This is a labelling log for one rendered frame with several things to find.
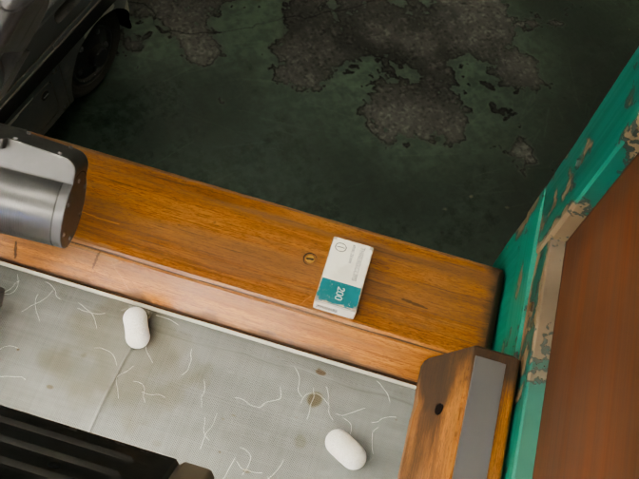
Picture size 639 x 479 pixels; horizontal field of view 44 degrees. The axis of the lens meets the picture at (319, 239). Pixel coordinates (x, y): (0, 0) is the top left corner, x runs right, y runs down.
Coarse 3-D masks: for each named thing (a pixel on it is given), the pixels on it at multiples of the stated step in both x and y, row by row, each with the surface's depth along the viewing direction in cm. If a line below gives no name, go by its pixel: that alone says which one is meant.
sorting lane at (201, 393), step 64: (0, 320) 65; (64, 320) 65; (192, 320) 66; (0, 384) 62; (64, 384) 63; (128, 384) 63; (192, 384) 64; (256, 384) 64; (320, 384) 65; (384, 384) 65; (192, 448) 61; (256, 448) 62; (320, 448) 62; (384, 448) 63
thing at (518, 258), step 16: (544, 192) 64; (528, 224) 66; (512, 240) 71; (528, 240) 64; (512, 256) 69; (528, 256) 62; (512, 272) 67; (528, 272) 61; (512, 288) 66; (528, 288) 60; (512, 304) 63; (496, 320) 67; (512, 320) 61; (496, 336) 66; (512, 336) 60; (512, 352) 58
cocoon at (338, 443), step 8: (336, 432) 61; (344, 432) 61; (328, 440) 61; (336, 440) 61; (344, 440) 61; (352, 440) 61; (328, 448) 61; (336, 448) 61; (344, 448) 60; (352, 448) 60; (360, 448) 61; (336, 456) 61; (344, 456) 60; (352, 456) 60; (360, 456) 60; (344, 464) 61; (352, 464) 60; (360, 464) 60
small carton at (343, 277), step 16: (336, 240) 66; (336, 256) 65; (352, 256) 65; (368, 256) 66; (336, 272) 65; (352, 272) 65; (320, 288) 64; (336, 288) 64; (352, 288) 64; (320, 304) 64; (336, 304) 63; (352, 304) 63
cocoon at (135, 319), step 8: (128, 312) 64; (136, 312) 64; (144, 312) 64; (128, 320) 64; (136, 320) 64; (144, 320) 64; (128, 328) 63; (136, 328) 63; (144, 328) 64; (128, 336) 63; (136, 336) 63; (144, 336) 63; (128, 344) 63; (136, 344) 63; (144, 344) 64
